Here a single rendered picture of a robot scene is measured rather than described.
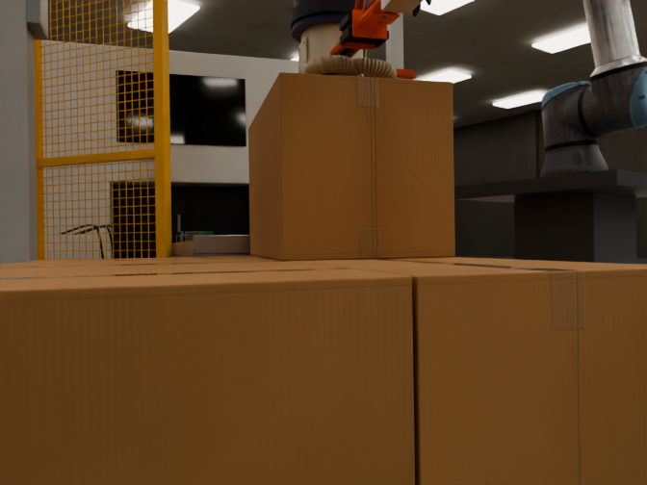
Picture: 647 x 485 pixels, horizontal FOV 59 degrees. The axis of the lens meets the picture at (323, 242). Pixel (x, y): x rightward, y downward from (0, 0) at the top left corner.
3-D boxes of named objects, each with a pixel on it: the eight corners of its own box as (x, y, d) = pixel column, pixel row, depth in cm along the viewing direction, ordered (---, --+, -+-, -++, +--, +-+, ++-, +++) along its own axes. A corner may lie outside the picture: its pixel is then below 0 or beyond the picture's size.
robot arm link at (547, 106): (564, 151, 183) (559, 97, 184) (615, 140, 169) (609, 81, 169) (533, 149, 175) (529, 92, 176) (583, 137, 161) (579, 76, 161)
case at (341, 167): (249, 255, 178) (247, 127, 178) (371, 252, 187) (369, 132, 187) (282, 261, 120) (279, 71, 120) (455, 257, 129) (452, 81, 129)
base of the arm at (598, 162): (566, 182, 186) (563, 152, 186) (622, 172, 169) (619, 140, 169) (527, 182, 176) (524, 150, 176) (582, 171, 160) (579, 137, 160)
